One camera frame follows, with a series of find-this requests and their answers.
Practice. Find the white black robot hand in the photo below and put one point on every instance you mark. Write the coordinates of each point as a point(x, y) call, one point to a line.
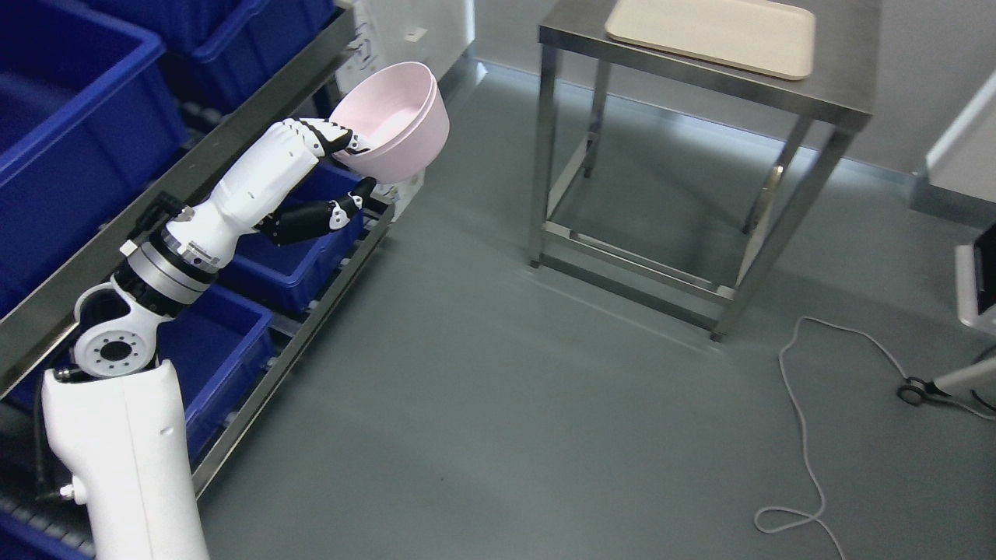
point(247, 198)

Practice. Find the pink bowl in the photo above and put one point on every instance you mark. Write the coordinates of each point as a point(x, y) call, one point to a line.
point(400, 120)

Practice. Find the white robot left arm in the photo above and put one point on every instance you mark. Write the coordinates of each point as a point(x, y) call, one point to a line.
point(120, 429)

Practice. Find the blue bin middle shelf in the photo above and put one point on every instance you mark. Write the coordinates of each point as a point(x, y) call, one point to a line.
point(288, 278)

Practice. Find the blue bin shelf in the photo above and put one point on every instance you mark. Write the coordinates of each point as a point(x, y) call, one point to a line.
point(288, 278)
point(219, 347)

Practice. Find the blue bin lower shelf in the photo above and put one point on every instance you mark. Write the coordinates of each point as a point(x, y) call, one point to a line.
point(219, 347)

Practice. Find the blue bin upper back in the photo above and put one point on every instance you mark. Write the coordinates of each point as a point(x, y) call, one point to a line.
point(221, 52)

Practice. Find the large blue bin top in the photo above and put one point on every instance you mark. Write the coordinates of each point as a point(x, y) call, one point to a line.
point(87, 122)

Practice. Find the beige plastic tray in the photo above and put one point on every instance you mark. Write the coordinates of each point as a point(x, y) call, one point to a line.
point(765, 37)

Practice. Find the stainless steel table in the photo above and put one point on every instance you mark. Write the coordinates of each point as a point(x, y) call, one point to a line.
point(673, 228)

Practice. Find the white black charging device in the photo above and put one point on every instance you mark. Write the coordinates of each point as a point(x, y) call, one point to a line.
point(975, 282)

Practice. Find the white stand leg with caster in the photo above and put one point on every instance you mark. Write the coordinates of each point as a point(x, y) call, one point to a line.
point(916, 391)

